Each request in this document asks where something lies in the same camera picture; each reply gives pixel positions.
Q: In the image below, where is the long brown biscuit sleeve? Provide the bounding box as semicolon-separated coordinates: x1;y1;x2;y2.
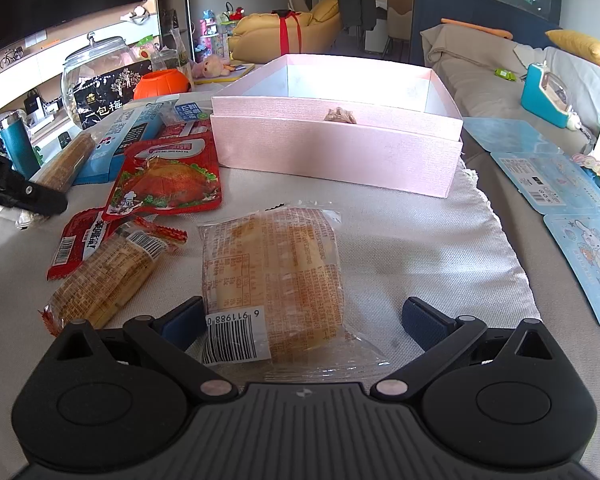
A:
32;131;96;192

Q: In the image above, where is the red sausage snack packet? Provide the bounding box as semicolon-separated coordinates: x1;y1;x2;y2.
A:
46;207;188;281

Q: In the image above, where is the blue white snack bag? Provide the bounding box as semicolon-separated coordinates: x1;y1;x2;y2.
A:
73;99;210;185

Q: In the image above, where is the small clear biscuit packet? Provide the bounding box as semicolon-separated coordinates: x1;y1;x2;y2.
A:
41;219;186;336

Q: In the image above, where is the clear bread packet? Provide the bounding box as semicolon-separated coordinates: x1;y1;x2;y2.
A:
193;204;389;382

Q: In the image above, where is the red roast chicken snack pouch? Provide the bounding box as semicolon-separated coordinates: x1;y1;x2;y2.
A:
102;130;222;221

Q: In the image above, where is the red green striped snack packet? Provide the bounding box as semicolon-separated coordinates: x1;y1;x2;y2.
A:
157;118;211;139

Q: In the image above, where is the teal water bottle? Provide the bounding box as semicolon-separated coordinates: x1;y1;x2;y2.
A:
0;110;41;179

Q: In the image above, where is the white woven table cloth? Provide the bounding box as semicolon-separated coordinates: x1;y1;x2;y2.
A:
0;166;539;390

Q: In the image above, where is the black box with white print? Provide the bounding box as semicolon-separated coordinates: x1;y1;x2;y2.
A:
72;60;152;129

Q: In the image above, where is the large glass jar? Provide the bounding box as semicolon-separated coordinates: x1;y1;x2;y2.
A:
60;32;135;127

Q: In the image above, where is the orange pumpkin bucket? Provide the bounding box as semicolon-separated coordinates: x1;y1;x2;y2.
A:
134;68;190;100

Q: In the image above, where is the pink gift box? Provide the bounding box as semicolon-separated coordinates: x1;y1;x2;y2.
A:
211;54;463;198

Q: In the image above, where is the pink plush toy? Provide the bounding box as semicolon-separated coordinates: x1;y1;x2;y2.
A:
192;54;232;79

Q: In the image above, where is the teal handheld device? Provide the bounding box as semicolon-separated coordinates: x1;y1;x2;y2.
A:
520;63;582;131

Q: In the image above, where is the beige sofa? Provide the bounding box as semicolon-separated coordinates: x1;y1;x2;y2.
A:
419;22;600;162

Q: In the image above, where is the small green toy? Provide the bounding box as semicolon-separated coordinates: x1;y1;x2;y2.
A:
494;68;517;81

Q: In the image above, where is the yellow armchair with red ribbon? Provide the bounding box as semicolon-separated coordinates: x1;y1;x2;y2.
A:
228;0;341;64

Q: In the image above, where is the orange bolster pillow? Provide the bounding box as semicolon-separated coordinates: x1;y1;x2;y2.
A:
440;18;513;40

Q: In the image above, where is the yellow cushion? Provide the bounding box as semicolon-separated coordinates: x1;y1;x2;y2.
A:
545;29;600;66

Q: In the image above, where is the dark blue cabinet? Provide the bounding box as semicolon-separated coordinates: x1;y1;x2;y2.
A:
408;0;562;65

